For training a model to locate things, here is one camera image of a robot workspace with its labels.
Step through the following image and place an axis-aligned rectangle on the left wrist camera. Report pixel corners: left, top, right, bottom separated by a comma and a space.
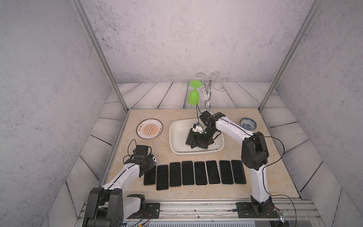
134, 145, 149, 157

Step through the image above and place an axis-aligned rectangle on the orange patterned round plate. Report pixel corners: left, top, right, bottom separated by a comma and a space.
136, 118, 163, 140

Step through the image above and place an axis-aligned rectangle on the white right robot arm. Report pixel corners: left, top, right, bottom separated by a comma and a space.
186, 111, 275, 217

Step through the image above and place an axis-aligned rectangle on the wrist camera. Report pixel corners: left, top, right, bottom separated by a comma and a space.
134, 145, 149, 157
192, 122, 204, 133

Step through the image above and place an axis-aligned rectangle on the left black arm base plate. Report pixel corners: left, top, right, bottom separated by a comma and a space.
128, 202, 160, 219

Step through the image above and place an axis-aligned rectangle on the phone with purple clear case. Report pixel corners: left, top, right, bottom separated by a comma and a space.
144, 166, 157, 186

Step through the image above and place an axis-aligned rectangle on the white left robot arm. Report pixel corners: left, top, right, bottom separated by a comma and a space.
82, 154, 158, 227

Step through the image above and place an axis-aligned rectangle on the black phone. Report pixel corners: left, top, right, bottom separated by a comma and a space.
231, 160, 246, 184
219, 160, 233, 184
206, 160, 221, 184
157, 165, 169, 191

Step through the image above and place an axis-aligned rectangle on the white plastic storage box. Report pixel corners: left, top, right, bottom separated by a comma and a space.
169, 119, 225, 155

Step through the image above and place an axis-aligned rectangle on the blue white ceramic bowl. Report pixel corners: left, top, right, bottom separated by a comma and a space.
240, 118, 257, 131

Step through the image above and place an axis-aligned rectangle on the aluminium frame post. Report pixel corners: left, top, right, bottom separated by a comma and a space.
258, 0, 323, 113
71, 0, 129, 112

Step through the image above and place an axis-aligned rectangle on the left aluminium frame post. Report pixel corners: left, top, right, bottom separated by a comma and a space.
71, 0, 129, 112

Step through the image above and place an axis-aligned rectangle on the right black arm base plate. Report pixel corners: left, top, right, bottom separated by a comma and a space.
236, 202, 280, 218

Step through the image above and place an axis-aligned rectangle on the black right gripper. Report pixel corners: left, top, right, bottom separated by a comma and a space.
189, 127, 216, 148

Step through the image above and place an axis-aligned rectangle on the right aluminium frame post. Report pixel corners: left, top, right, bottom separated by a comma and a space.
258, 0, 323, 113

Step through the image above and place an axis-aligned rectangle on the aluminium rail front frame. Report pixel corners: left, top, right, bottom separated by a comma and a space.
74, 199, 327, 227

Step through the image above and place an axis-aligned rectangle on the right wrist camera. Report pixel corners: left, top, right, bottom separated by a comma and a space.
192, 122, 204, 133

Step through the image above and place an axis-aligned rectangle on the silver wire glass rack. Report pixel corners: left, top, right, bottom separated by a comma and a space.
196, 71, 229, 111

